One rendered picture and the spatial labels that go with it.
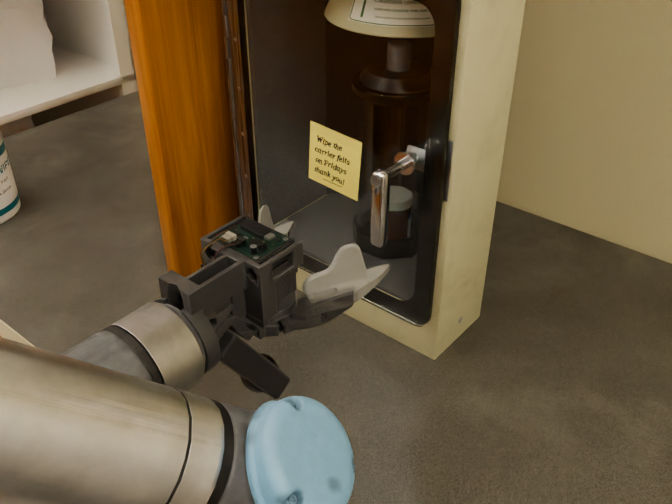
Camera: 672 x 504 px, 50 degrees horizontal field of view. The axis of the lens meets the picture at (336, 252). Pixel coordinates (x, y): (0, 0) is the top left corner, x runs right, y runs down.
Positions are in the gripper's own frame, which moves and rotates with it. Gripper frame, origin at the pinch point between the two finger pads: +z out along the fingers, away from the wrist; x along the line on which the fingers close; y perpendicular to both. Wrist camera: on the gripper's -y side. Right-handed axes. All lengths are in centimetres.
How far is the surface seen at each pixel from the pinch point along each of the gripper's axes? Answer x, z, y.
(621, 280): -17, 44, -21
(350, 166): 7.3, 11.5, 2.6
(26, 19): 123, 37, -7
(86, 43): 129, 55, -19
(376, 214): -0.2, 6.4, 1.4
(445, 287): -5.3, 13.4, -9.7
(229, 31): 25.7, 11.6, 14.4
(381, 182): -0.7, 6.5, 5.4
